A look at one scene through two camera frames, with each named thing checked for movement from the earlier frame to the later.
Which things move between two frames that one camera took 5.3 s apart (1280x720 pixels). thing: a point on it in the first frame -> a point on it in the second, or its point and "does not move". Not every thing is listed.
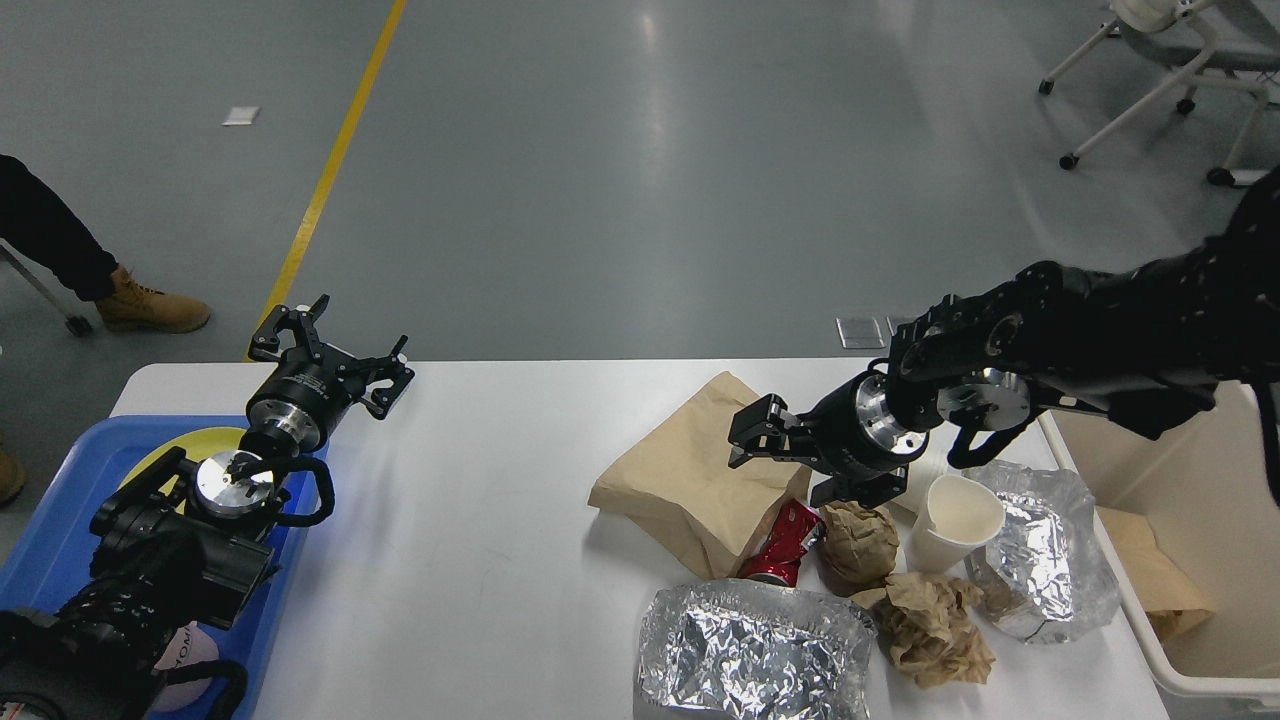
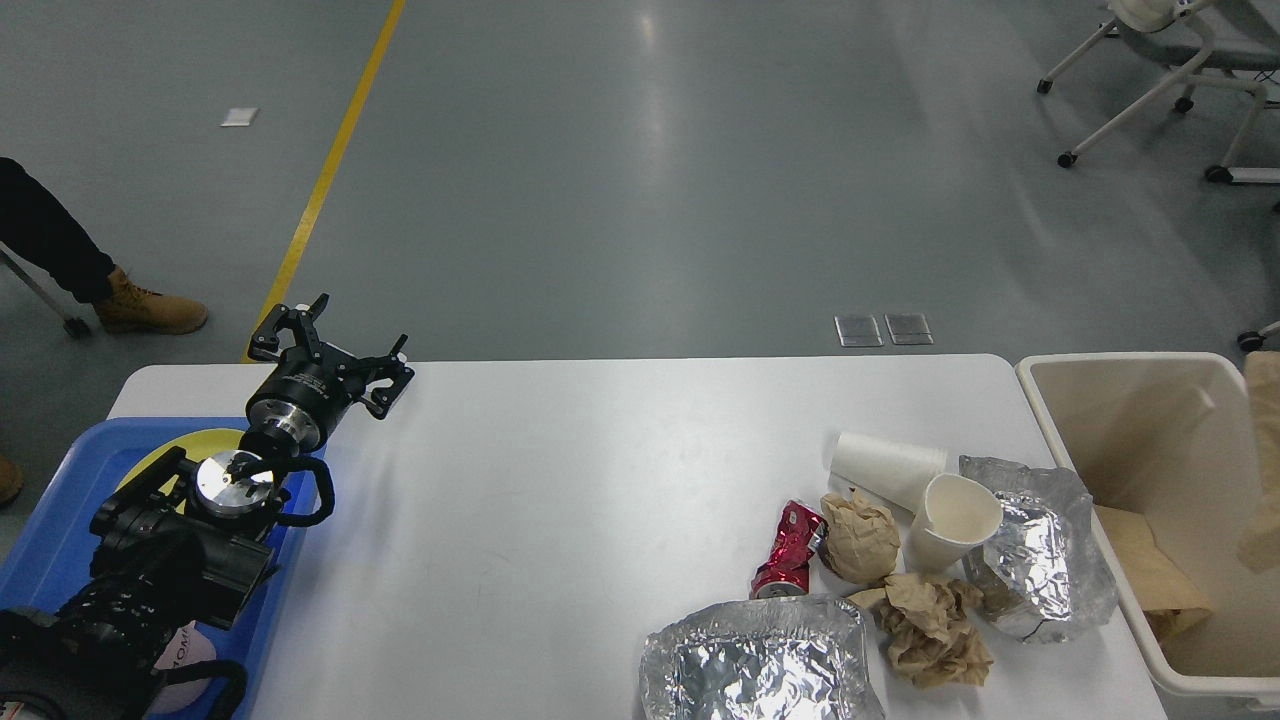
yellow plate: (196, 444) does not move
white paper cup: (963, 514) does not move
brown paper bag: (678, 484) -> (1258, 547)
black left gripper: (310, 390) does not move
